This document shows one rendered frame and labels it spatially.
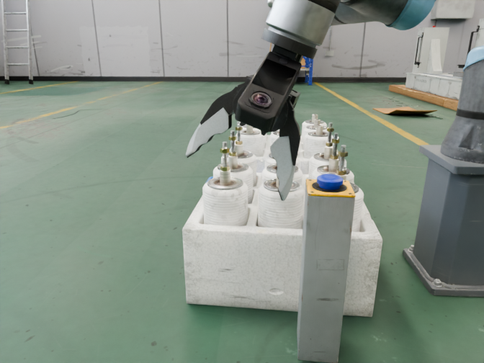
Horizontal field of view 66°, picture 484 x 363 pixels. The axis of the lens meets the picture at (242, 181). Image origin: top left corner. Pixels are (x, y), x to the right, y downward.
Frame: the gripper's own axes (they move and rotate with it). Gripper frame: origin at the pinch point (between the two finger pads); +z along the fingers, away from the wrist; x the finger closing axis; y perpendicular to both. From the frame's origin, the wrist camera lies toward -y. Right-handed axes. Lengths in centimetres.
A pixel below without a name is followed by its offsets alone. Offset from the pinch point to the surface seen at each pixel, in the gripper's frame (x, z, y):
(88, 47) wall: 419, 130, 595
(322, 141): -13, 6, 75
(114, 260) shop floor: 25, 46, 28
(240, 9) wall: 185, -28, 648
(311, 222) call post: -12.9, 3.1, 5.4
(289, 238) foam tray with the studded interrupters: -12.1, 13.6, 18.0
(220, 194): 3.8, 11.9, 19.2
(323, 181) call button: -11.9, -3.0, 7.5
